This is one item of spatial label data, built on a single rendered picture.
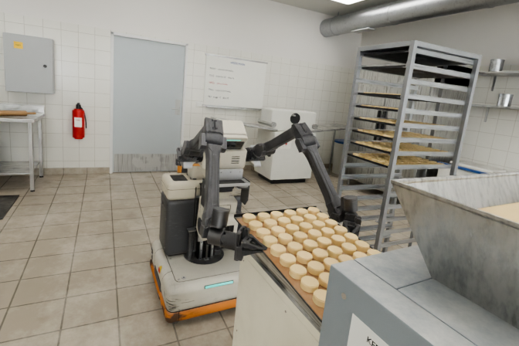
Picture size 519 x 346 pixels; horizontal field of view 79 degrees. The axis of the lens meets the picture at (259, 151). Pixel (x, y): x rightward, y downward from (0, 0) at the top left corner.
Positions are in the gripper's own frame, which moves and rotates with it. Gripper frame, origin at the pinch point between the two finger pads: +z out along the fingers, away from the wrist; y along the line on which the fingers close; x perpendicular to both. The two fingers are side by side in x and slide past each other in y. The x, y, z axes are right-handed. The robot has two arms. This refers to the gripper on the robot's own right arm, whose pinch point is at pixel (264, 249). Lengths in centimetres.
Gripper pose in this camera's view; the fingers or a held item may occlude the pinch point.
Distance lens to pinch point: 107.7
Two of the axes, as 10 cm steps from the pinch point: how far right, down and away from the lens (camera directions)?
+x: 3.1, -1.9, 9.3
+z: 9.5, 1.6, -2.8
